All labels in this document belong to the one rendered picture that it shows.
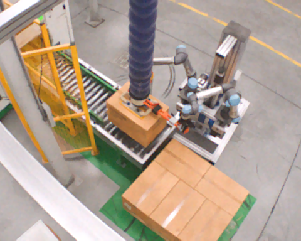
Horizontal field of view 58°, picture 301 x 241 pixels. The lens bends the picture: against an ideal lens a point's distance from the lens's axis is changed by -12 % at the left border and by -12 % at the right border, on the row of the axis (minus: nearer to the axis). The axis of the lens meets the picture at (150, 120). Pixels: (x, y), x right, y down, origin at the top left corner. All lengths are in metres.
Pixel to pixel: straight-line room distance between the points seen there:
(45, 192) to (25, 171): 0.09
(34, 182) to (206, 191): 3.01
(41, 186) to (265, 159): 4.19
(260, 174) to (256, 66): 2.19
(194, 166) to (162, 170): 0.39
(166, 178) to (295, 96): 3.10
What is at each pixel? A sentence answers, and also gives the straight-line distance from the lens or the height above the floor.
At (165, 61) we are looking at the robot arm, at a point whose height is 1.57.
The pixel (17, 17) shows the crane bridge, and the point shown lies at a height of 3.03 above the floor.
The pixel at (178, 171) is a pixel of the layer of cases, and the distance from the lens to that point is 3.65.
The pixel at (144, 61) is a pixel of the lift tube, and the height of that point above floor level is 1.91.
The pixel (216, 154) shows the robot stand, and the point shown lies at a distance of 4.21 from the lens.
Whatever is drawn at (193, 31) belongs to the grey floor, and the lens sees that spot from 6.06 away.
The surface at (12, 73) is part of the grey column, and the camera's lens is 2.24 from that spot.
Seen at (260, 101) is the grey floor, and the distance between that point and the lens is 5.27.
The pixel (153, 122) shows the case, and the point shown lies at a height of 1.08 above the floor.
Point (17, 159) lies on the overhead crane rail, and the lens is 0.81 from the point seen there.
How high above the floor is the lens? 3.89
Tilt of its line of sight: 58 degrees down
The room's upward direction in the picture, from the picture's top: 6 degrees clockwise
